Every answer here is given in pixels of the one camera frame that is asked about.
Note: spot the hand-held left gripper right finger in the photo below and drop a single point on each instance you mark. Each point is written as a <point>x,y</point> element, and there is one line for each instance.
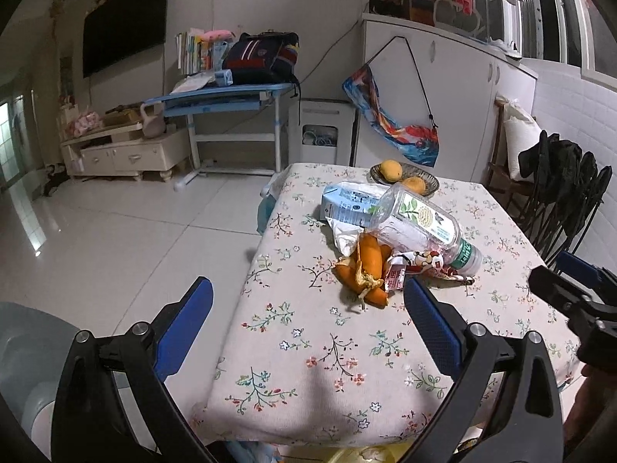
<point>434,328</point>

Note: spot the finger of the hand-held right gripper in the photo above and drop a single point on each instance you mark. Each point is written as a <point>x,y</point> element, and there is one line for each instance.
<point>581,265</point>
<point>554,289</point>

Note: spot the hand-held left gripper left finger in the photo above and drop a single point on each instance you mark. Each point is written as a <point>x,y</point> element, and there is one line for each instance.
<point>188,328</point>

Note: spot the clear red printed wrapper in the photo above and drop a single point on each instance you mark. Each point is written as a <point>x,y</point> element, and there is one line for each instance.
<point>419,261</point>

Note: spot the small orange peel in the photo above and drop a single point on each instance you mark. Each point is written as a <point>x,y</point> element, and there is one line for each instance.
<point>352,277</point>

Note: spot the clear plastic bottle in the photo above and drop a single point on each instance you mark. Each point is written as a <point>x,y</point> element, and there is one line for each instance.
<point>419,222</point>

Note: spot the grey trash bin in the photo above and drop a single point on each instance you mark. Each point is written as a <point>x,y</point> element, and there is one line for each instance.
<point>29,347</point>

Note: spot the person's right forearm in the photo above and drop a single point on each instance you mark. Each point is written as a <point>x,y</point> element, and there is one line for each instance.
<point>595,405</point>

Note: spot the row of black folding chairs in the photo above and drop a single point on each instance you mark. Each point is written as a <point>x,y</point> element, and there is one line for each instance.
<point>578,207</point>

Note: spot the black cloth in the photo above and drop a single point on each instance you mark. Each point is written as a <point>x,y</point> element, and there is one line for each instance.
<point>554,159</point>

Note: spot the floral tablecloth table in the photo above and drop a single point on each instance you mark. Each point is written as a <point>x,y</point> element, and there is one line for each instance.
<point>313,347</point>

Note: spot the wooden chair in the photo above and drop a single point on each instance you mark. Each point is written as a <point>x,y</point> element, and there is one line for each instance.
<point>496,173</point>

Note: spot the white crumpled tissue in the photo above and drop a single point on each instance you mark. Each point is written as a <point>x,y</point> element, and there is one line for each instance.
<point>344,240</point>

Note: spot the white pillow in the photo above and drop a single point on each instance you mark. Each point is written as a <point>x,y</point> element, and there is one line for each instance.
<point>520,140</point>

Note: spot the yellow mango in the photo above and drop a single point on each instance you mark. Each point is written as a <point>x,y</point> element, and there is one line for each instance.
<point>390,169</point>
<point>414,185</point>

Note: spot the teal chair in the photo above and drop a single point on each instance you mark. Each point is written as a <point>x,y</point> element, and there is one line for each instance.
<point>267,207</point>

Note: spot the blue white milk carton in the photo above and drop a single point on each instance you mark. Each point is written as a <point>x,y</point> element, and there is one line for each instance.
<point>344,202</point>

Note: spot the yellow basin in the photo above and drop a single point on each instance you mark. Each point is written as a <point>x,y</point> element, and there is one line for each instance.
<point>337,456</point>

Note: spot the grey patterned fruit bowl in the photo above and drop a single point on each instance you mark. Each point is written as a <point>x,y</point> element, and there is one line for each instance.
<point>408,169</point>

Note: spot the cream television cabinet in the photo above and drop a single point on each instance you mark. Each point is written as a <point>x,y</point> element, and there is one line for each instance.
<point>135,154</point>

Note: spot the small dark object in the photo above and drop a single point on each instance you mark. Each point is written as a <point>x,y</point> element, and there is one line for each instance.
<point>54,179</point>

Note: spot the pink jug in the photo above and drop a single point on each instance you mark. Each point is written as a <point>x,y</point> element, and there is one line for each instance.
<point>154,128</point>

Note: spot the colourful printed bag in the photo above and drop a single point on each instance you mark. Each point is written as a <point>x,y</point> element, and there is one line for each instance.
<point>385,115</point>

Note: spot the white tall cabinet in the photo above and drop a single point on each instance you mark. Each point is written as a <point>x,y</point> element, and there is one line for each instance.
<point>462,72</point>

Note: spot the blue study desk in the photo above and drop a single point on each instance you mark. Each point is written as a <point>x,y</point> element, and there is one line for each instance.
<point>217,101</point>

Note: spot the pink flower bouquet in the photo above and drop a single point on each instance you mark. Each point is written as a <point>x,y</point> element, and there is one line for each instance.
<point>84,123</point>

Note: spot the white paper sheets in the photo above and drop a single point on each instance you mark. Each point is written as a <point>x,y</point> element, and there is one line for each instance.
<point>190,84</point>

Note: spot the white air purifier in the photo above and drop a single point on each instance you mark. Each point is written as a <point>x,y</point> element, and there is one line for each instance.
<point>323,111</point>

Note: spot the small blue pack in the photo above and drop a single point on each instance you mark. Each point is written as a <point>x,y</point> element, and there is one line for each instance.
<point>224,78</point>

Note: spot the glass door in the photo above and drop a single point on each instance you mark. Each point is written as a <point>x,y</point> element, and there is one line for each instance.
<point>9,140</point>

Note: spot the row of books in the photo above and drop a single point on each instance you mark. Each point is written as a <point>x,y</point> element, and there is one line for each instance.
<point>190,50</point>

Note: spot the dark striped backpack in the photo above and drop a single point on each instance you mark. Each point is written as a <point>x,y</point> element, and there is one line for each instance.
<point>260,58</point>

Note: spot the pink plush toy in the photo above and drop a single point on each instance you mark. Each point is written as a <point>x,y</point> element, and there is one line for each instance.
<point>219,34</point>

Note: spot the window frame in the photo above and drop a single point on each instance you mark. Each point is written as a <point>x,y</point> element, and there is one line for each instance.
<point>569,14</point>

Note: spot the black wall television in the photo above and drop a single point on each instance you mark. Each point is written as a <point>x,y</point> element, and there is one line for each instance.
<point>125,19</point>

